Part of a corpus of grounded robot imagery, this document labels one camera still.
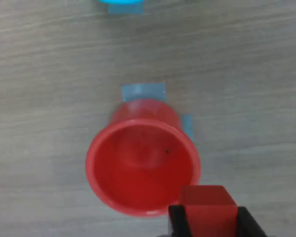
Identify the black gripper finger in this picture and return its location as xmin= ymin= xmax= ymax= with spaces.
xmin=236 ymin=206 xmax=269 ymax=237
xmin=167 ymin=204 xmax=193 ymax=237

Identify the red cube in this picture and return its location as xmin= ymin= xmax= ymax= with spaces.
xmin=179 ymin=184 xmax=239 ymax=237

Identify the red plastic bin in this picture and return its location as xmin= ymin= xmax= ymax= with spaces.
xmin=85 ymin=98 xmax=202 ymax=218

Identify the small tape piece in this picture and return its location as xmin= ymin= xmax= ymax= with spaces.
xmin=181 ymin=114 xmax=195 ymax=141
xmin=121 ymin=82 xmax=167 ymax=103

